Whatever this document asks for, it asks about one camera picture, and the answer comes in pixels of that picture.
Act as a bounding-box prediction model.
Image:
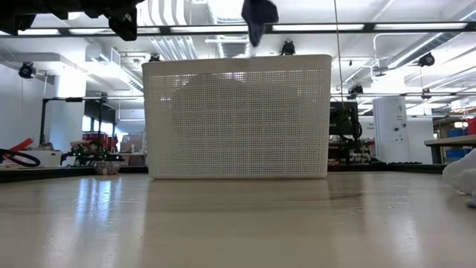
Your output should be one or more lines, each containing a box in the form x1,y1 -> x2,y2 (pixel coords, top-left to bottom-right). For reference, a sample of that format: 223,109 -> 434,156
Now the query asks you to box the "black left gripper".
80,0 -> 139,42

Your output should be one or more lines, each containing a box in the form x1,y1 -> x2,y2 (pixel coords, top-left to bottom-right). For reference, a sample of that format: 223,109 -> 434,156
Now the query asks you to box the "navy dotted garment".
240,0 -> 280,49

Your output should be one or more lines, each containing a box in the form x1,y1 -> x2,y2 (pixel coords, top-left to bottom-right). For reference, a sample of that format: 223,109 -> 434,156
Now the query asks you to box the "white garment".
441,147 -> 476,208

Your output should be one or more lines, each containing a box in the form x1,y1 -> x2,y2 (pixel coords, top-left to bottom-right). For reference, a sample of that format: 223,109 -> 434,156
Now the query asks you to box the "black gantry stand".
39,95 -> 145,150

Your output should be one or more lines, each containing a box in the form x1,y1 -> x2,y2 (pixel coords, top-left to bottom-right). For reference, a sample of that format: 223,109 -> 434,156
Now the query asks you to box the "cardboard box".
120,133 -> 147,154

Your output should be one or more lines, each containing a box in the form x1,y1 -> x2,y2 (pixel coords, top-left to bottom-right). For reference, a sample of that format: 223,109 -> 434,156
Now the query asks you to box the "red tool chest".
82,133 -> 119,153

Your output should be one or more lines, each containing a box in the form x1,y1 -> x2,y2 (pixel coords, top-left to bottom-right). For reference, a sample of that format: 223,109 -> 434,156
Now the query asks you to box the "small robot with green lights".
59,143 -> 124,167

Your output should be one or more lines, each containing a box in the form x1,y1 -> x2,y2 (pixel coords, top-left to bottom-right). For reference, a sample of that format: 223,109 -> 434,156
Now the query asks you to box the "small round bowl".
93,159 -> 121,176

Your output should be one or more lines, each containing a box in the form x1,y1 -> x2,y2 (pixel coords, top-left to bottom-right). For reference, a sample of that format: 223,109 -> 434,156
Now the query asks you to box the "white perforated plastic basket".
141,54 -> 333,181

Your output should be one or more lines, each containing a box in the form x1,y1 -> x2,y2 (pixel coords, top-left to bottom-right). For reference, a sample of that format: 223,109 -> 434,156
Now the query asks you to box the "white box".
14,149 -> 63,168

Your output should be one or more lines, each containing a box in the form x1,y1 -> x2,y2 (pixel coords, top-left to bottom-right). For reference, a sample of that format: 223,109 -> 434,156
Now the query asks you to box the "red flat object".
10,136 -> 37,152

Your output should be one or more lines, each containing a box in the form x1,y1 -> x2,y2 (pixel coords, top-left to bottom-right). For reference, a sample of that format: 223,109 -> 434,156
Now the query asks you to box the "black monitor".
329,100 -> 362,141

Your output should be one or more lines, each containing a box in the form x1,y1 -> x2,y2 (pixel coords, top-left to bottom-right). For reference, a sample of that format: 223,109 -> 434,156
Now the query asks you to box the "equipment shelf rack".
327,139 -> 375,167

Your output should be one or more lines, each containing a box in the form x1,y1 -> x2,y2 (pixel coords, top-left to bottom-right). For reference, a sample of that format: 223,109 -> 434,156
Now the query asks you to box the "white pillar with signs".
373,96 -> 409,164

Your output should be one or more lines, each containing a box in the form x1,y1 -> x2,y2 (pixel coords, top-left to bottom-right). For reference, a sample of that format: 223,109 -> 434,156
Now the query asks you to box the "wooden workbench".
423,134 -> 476,165

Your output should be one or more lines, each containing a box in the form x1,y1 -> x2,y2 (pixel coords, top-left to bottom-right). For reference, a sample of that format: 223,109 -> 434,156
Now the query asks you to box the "black cable loop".
0,147 -> 42,168

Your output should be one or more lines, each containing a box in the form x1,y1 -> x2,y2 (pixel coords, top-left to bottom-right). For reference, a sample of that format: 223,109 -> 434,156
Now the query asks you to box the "thin hanging cable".
333,0 -> 346,112

